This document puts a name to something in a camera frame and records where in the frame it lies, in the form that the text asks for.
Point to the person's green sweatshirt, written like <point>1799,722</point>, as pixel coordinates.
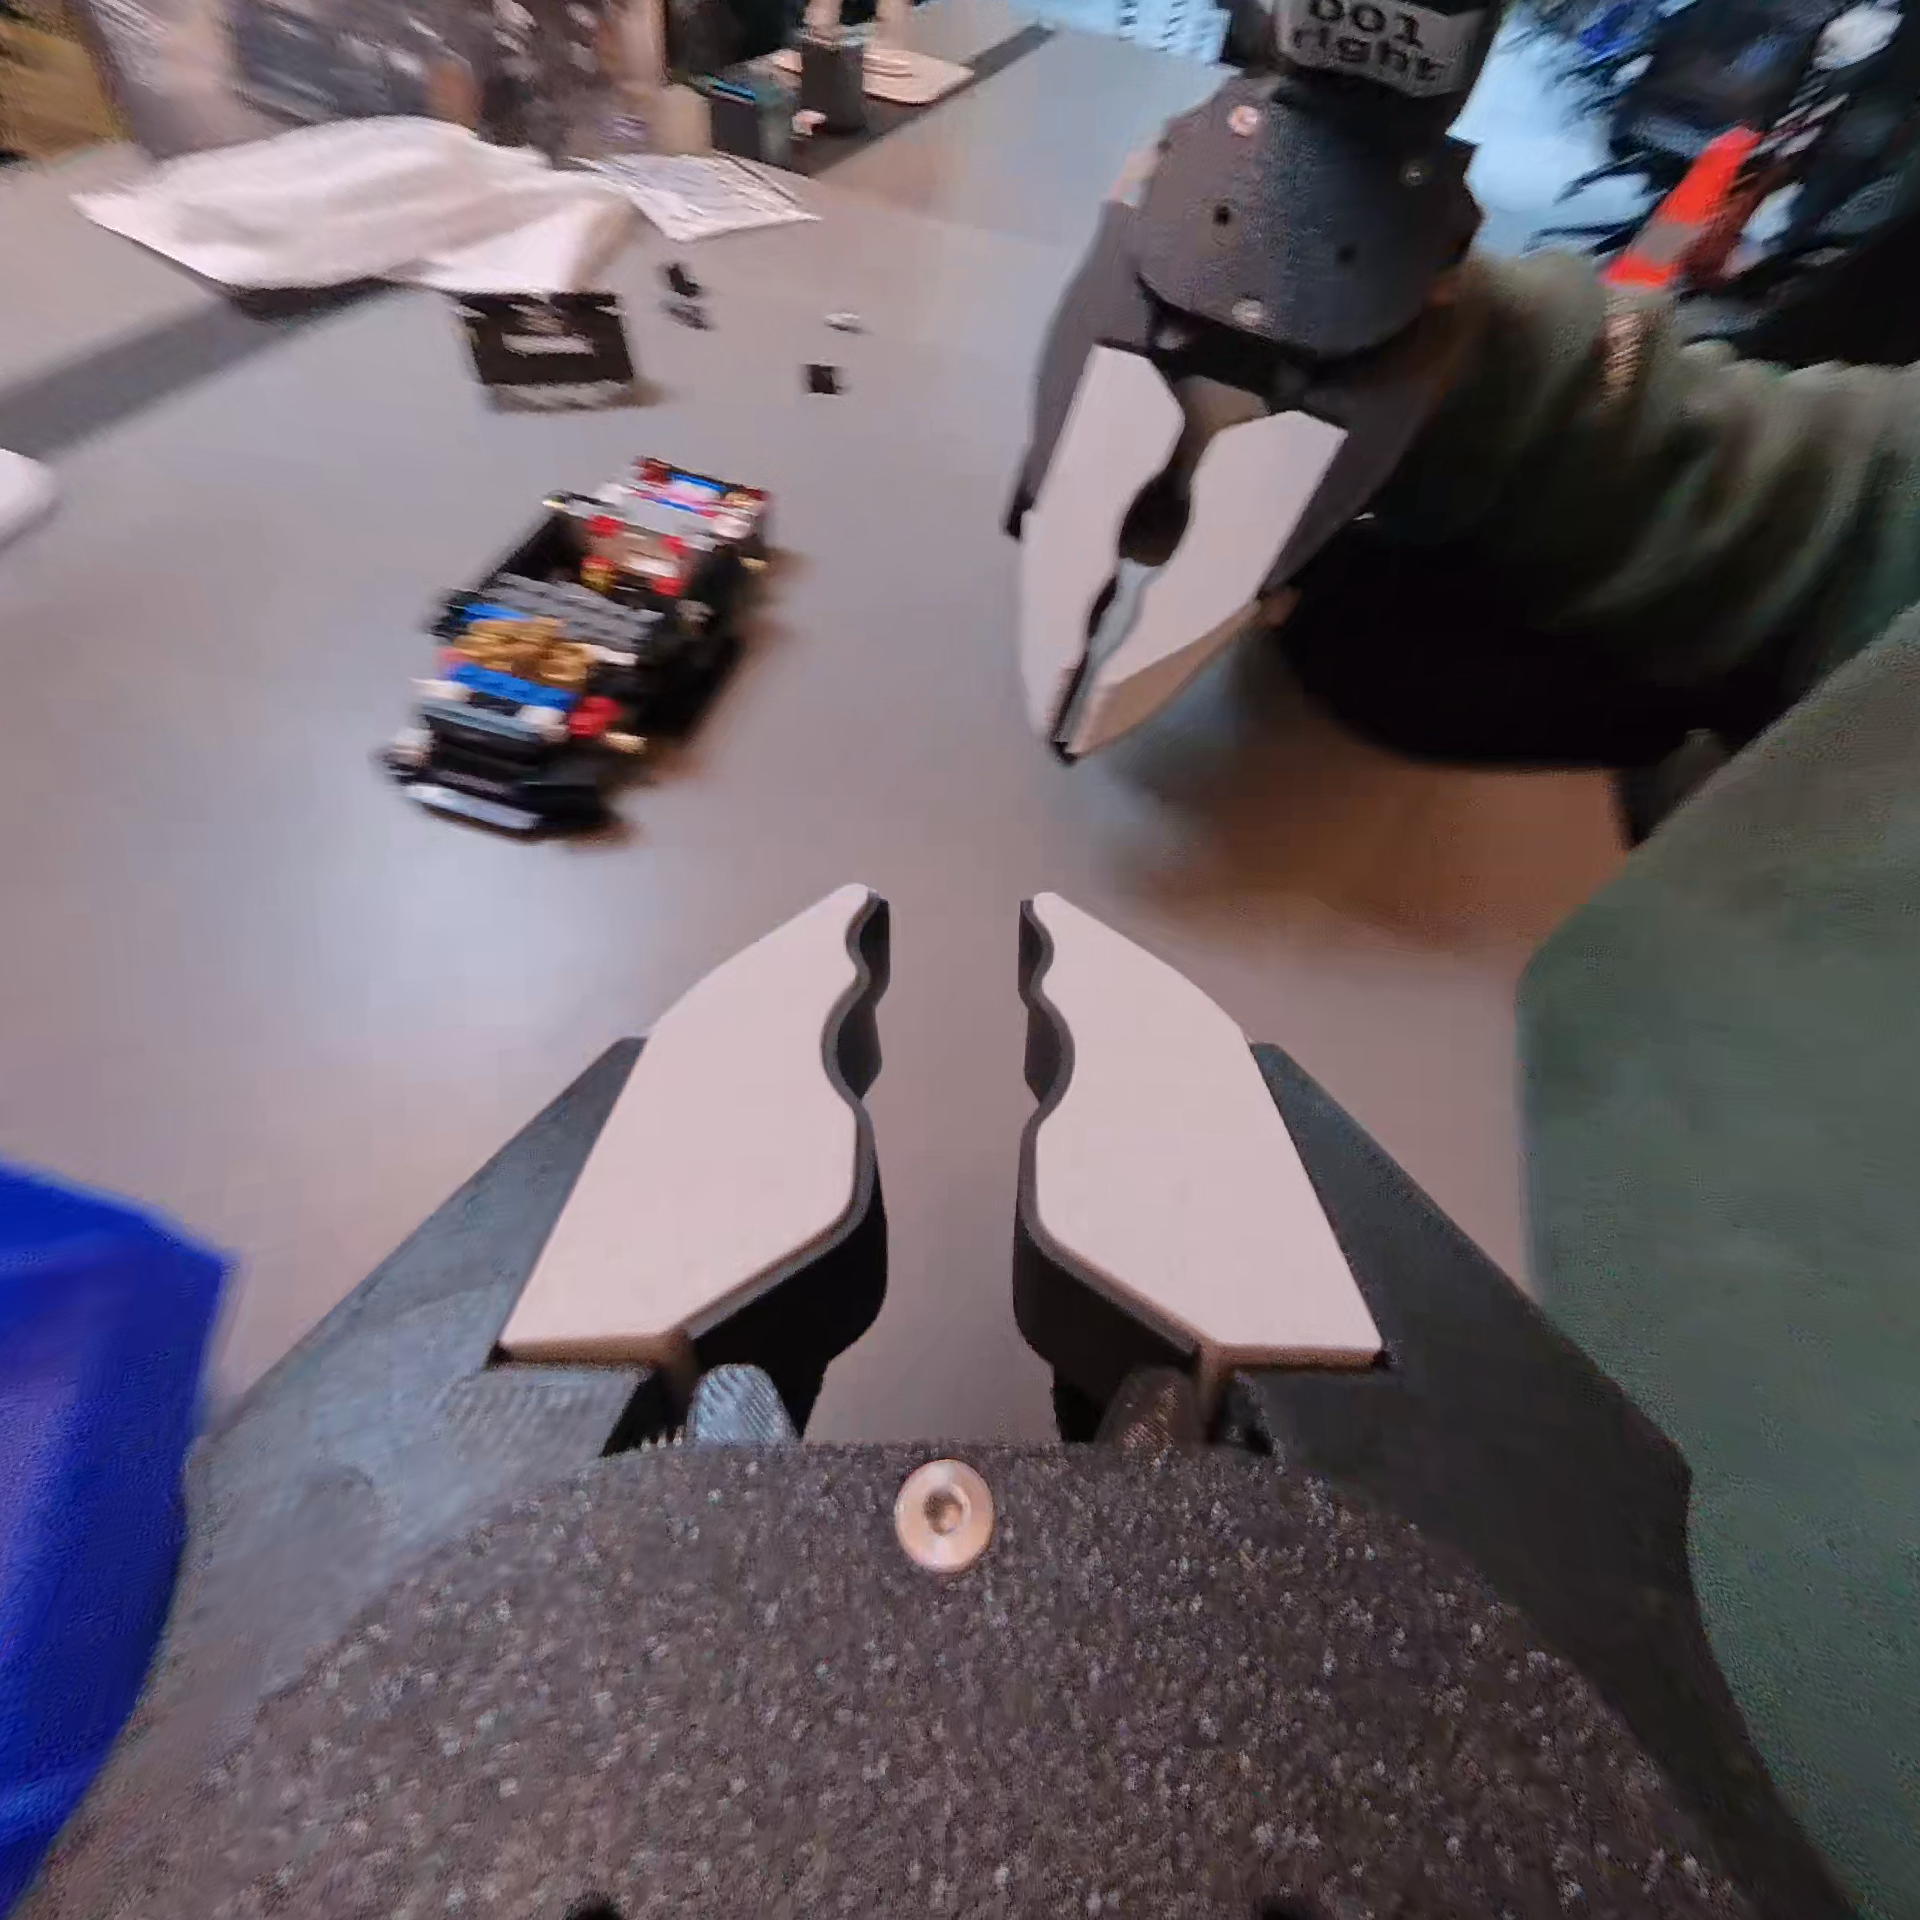
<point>1724,1201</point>

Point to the small black box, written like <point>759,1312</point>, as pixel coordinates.
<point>833,82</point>
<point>751,112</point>

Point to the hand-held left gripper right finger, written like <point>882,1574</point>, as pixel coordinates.
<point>1201,1201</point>

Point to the blue plastic bin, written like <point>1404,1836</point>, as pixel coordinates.
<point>90,1424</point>

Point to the white printed sheet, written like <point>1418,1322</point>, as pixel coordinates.
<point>720,194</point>

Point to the black lego car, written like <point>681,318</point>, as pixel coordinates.
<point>570,644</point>

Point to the white paper bag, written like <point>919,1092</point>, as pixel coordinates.
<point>345,194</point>

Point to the person's right forearm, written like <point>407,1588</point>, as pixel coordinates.
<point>1650,450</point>

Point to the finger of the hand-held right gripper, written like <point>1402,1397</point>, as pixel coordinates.
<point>1088,509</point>
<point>1243,539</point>

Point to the black printed lego panel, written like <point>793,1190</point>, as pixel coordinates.
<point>546,353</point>

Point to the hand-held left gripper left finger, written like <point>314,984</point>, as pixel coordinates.
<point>705,1184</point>

